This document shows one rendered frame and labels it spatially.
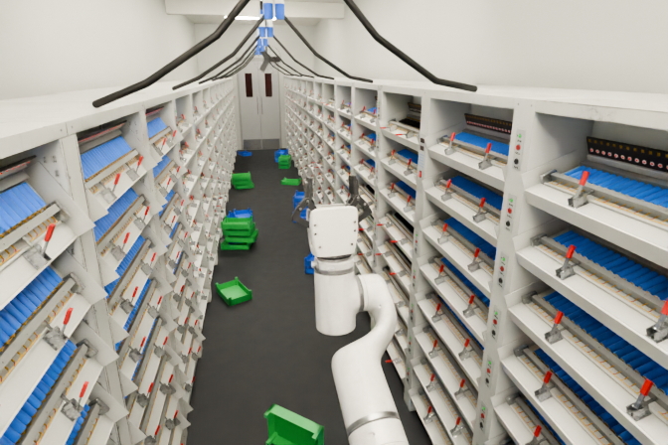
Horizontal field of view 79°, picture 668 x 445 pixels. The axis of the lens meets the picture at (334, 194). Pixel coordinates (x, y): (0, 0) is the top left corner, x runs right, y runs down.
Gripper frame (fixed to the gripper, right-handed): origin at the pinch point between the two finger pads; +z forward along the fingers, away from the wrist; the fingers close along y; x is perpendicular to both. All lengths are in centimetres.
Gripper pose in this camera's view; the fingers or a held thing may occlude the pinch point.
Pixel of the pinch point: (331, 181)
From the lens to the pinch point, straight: 82.3
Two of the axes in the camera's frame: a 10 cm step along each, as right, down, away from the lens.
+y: 9.6, -0.6, 2.6
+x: 2.7, 1.2, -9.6
